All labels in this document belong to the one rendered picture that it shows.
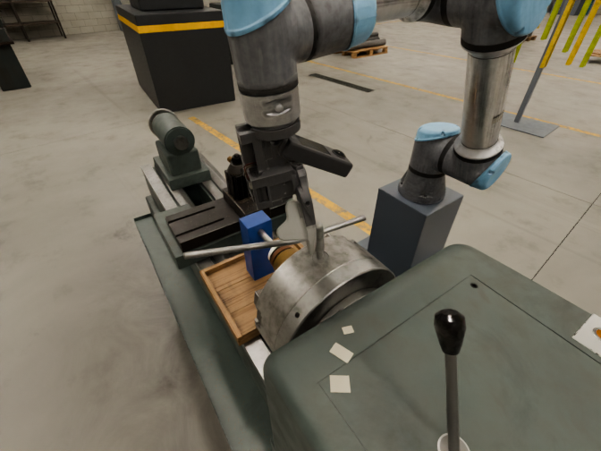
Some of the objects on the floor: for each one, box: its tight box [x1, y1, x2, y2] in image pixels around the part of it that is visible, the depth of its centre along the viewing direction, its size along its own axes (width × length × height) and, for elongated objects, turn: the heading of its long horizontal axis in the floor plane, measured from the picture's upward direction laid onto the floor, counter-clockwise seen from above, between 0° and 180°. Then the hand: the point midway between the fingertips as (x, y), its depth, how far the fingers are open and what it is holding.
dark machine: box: [115, 0, 235, 112], centre depth 498 cm, size 181×122×195 cm
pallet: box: [334, 46, 388, 59], centre depth 824 cm, size 124×86×14 cm
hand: (300, 225), depth 56 cm, fingers open, 14 cm apart
